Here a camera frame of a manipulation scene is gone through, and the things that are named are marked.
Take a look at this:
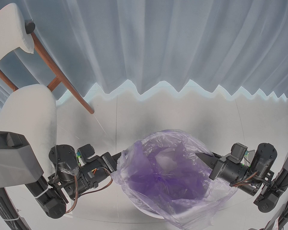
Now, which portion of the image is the blue-grey curtain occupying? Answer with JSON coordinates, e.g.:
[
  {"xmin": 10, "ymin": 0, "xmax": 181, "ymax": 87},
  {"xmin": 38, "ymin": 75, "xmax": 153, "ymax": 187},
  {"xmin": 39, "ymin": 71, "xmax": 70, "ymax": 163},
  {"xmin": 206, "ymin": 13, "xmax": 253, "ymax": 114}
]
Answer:
[{"xmin": 0, "ymin": 0, "xmax": 288, "ymax": 106}]

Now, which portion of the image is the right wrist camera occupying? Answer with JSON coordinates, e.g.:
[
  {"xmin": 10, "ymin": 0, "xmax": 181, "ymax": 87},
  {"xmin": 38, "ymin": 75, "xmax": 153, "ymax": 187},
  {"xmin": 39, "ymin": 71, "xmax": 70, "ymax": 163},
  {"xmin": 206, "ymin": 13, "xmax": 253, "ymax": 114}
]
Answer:
[{"xmin": 226, "ymin": 143, "xmax": 249, "ymax": 164}]

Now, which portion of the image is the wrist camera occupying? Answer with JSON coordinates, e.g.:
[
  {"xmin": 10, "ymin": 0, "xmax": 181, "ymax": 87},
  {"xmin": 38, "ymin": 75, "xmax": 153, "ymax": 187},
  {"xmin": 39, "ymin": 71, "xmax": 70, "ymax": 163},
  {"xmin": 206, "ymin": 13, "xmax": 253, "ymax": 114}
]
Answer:
[
  {"xmin": 226, "ymin": 143, "xmax": 249, "ymax": 164},
  {"xmin": 77, "ymin": 144, "xmax": 103, "ymax": 165}
]

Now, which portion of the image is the white trash bin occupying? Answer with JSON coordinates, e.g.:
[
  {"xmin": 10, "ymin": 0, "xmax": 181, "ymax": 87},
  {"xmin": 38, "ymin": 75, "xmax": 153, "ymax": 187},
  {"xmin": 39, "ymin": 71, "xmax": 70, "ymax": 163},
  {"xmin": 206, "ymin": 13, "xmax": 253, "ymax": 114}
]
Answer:
[{"xmin": 132, "ymin": 133, "xmax": 228, "ymax": 220}]

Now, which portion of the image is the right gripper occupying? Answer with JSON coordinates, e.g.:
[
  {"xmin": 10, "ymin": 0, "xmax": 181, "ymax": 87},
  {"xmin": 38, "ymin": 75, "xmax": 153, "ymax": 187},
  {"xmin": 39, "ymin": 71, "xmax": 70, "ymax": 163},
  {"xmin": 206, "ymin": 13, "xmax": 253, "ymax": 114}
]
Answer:
[{"xmin": 209, "ymin": 156, "xmax": 250, "ymax": 185}]

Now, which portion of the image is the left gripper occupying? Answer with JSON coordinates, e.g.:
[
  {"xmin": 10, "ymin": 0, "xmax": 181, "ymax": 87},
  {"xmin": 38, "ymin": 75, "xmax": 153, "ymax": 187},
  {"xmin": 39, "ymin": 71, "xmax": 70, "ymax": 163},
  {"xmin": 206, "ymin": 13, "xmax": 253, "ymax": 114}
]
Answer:
[{"xmin": 79, "ymin": 152, "xmax": 119, "ymax": 190}]

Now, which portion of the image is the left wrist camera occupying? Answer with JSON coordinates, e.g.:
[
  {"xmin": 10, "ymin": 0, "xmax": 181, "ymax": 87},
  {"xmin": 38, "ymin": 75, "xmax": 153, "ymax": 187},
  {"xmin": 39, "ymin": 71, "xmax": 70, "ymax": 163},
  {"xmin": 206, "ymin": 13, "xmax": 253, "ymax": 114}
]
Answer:
[{"xmin": 77, "ymin": 144, "xmax": 103, "ymax": 165}]

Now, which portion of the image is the purple plastic bag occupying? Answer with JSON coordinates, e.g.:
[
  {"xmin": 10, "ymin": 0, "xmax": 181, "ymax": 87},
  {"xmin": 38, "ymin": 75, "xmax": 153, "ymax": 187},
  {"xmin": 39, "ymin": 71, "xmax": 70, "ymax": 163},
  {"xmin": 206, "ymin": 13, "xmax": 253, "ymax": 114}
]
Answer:
[{"xmin": 111, "ymin": 128, "xmax": 239, "ymax": 230}]

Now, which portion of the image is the white cushioned wooden chair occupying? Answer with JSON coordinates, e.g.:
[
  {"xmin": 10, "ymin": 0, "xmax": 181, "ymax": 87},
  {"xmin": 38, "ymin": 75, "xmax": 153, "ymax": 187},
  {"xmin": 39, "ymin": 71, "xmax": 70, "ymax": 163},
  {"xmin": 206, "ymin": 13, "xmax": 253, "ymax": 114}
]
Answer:
[{"xmin": 0, "ymin": 3, "xmax": 94, "ymax": 178}]

